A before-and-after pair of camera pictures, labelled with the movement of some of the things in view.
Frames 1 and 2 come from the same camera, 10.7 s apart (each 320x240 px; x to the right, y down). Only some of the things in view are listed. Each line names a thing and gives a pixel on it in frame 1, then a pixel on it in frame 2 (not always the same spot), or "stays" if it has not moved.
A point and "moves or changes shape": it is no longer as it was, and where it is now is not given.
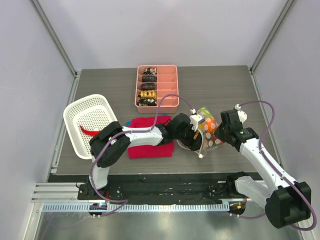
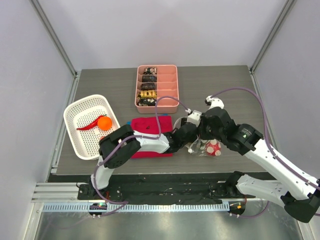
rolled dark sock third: x=147 y=86 stays
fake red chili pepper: x=91 y=133 -> x=92 y=125
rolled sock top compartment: x=150 y=70 stays
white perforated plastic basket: x=94 y=113 stays
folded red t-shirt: x=163 y=150 stays
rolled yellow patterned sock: x=147 y=94 stays
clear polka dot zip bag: x=209 y=141 moves or changes shape
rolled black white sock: x=147 y=102 stays
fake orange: x=210 y=125 moves or changes shape
